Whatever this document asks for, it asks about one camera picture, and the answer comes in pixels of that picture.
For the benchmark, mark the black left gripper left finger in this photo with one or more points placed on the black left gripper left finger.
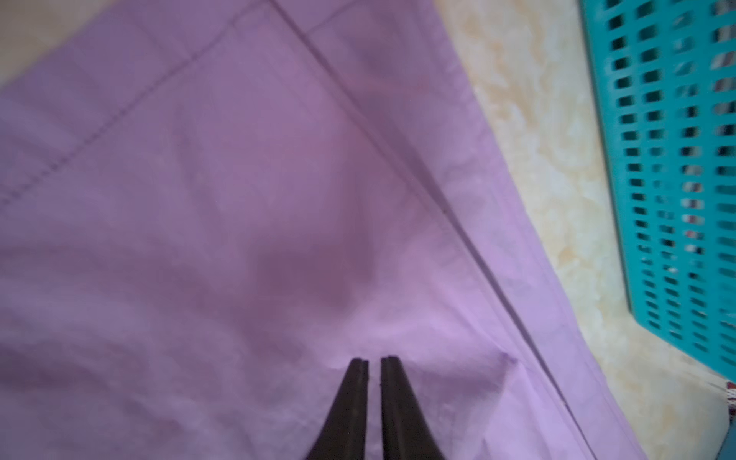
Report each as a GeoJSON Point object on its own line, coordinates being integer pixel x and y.
{"type": "Point", "coordinates": [343, 434]}

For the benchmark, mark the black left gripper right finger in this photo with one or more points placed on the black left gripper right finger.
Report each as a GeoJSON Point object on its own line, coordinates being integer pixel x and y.
{"type": "Point", "coordinates": [406, 435]}

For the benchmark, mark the purple long pants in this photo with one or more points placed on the purple long pants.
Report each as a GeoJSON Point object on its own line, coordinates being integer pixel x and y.
{"type": "Point", "coordinates": [209, 208]}

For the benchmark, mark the teal plastic basket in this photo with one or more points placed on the teal plastic basket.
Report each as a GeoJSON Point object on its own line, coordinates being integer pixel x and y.
{"type": "Point", "coordinates": [664, 79]}

